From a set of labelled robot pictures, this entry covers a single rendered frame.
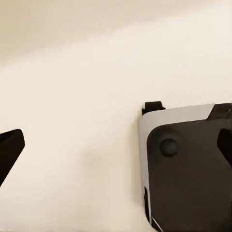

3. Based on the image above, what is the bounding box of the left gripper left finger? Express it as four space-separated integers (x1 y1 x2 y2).
0 129 25 187

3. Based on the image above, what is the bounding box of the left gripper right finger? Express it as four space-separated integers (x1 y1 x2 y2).
217 128 232 167

